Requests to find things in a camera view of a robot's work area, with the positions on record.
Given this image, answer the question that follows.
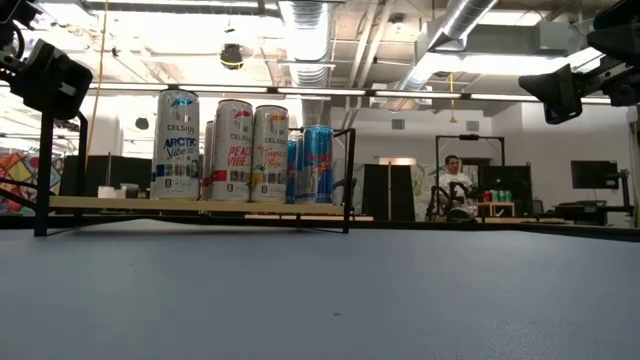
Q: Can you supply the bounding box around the black cabinet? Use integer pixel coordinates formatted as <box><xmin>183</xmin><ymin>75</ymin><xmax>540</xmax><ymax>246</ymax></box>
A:
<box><xmin>362</xmin><ymin>163</ymin><xmax>419</xmax><ymax>222</ymax></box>
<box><xmin>62</xmin><ymin>153</ymin><xmax>204</xmax><ymax>199</ymax></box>

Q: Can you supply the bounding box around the black table frame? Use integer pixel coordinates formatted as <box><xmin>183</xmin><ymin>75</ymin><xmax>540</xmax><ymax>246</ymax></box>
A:
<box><xmin>0</xmin><ymin>213</ymin><xmax>640</xmax><ymax>242</ymax></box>

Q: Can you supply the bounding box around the blue table mat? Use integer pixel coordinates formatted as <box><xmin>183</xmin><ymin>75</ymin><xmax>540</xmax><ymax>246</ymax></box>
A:
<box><xmin>0</xmin><ymin>227</ymin><xmax>640</xmax><ymax>360</ymax></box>

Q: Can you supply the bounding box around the silver round air duct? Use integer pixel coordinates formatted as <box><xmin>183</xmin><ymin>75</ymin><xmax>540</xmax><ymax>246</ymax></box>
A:
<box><xmin>397</xmin><ymin>0</ymin><xmax>501</xmax><ymax>92</ymax></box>

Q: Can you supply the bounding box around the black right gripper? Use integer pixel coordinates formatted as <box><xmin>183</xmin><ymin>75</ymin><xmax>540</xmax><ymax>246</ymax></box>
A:
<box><xmin>518</xmin><ymin>53</ymin><xmax>640</xmax><ymax>126</ymax></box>

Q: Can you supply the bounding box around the white Celsius can yellow band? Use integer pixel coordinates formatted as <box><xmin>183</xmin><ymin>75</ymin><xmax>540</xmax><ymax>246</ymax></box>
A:
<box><xmin>249</xmin><ymin>104</ymin><xmax>290</xmax><ymax>203</ymax></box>

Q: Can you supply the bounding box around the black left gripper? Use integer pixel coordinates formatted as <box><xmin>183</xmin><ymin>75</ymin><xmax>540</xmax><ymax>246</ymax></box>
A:
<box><xmin>0</xmin><ymin>0</ymin><xmax>94</xmax><ymax>122</ymax></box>

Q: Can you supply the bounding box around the black metal bar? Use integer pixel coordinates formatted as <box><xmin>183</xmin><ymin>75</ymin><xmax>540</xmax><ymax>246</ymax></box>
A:
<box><xmin>433</xmin><ymin>132</ymin><xmax>506</xmax><ymax>142</ymax></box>

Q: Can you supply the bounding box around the yellow hanging cord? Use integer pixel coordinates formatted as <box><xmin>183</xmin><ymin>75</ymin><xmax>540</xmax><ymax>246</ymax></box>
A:
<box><xmin>448</xmin><ymin>72</ymin><xmax>458</xmax><ymax>125</ymax></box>
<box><xmin>85</xmin><ymin>0</ymin><xmax>109</xmax><ymax>157</ymax></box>

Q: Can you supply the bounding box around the white Celsius can black lid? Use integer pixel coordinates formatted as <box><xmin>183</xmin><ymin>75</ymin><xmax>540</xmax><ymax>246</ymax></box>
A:
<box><xmin>201</xmin><ymin>119</ymin><xmax>216</xmax><ymax>201</ymax></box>
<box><xmin>150</xmin><ymin>89</ymin><xmax>201</xmax><ymax>201</ymax></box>

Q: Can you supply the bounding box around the white Celsius Peach Vibe can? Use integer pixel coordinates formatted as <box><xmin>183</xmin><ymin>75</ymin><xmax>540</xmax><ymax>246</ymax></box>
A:
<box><xmin>209</xmin><ymin>98</ymin><xmax>255</xmax><ymax>203</ymax></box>

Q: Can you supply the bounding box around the black desk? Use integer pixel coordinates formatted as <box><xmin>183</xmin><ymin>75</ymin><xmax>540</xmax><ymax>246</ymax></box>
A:
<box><xmin>552</xmin><ymin>199</ymin><xmax>636</xmax><ymax>226</ymax></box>

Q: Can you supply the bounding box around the blue silver Red Bull can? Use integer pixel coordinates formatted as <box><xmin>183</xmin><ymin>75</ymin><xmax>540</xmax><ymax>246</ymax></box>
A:
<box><xmin>285</xmin><ymin>139</ymin><xmax>297</xmax><ymax>204</ymax></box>
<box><xmin>301</xmin><ymin>124</ymin><xmax>336</xmax><ymax>204</ymax></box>
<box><xmin>294</xmin><ymin>134</ymin><xmax>305</xmax><ymax>204</ymax></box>

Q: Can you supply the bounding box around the wooden shelf black metal frame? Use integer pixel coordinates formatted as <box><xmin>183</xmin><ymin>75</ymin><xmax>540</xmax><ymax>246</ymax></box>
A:
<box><xmin>33</xmin><ymin>77</ymin><xmax>357</xmax><ymax>237</ymax></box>

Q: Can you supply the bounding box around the person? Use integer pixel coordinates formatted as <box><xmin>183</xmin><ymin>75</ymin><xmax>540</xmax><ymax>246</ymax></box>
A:
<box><xmin>437</xmin><ymin>153</ymin><xmax>476</xmax><ymax>221</ymax></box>

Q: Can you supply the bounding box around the grey rectangular air duct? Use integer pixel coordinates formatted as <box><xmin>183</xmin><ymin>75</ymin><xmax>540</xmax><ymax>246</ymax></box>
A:
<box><xmin>428</xmin><ymin>20</ymin><xmax>572</xmax><ymax>57</ymax></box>

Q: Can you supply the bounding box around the black ceiling speaker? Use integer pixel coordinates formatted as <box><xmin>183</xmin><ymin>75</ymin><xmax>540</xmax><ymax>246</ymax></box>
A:
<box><xmin>219</xmin><ymin>43</ymin><xmax>245</xmax><ymax>71</ymax></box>

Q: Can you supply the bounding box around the silver ribbed air duct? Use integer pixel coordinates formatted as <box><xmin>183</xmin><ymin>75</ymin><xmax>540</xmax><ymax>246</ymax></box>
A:
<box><xmin>279</xmin><ymin>0</ymin><xmax>335</xmax><ymax>129</ymax></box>

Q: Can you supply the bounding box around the black monitor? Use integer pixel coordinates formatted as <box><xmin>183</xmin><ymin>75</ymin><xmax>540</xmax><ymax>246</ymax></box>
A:
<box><xmin>570</xmin><ymin>159</ymin><xmax>620</xmax><ymax>190</ymax></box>
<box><xmin>479</xmin><ymin>164</ymin><xmax>534</xmax><ymax>201</ymax></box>

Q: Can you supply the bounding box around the long ceiling light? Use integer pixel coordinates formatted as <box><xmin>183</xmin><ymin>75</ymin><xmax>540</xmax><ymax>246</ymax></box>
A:
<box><xmin>374</xmin><ymin>90</ymin><xmax>464</xmax><ymax>99</ymax></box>
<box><xmin>469</xmin><ymin>93</ymin><xmax>544</xmax><ymax>103</ymax></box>
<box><xmin>277</xmin><ymin>88</ymin><xmax>369</xmax><ymax>97</ymax></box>
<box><xmin>89</xmin><ymin>82</ymin><xmax>171</xmax><ymax>91</ymax></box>
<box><xmin>177</xmin><ymin>84</ymin><xmax>269</xmax><ymax>94</ymax></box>

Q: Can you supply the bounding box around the small wooden table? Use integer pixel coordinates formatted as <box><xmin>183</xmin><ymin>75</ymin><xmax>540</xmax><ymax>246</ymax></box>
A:
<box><xmin>474</xmin><ymin>200</ymin><xmax>516</xmax><ymax>219</ymax></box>

